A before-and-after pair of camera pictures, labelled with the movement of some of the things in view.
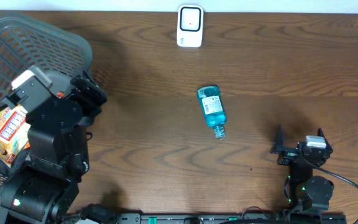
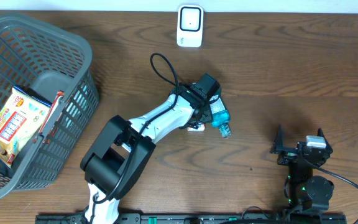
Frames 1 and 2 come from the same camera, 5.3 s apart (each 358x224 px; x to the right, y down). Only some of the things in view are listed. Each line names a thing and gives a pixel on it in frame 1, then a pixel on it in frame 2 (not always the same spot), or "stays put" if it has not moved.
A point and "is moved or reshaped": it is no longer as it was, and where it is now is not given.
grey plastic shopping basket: x=9 y=45 stays put
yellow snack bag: x=8 y=135 stays put
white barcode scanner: x=190 y=25 stays put
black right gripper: x=288 y=154 stays put
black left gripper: x=92 y=94 to x=206 y=114
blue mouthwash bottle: x=214 y=114 is moved or reshaped
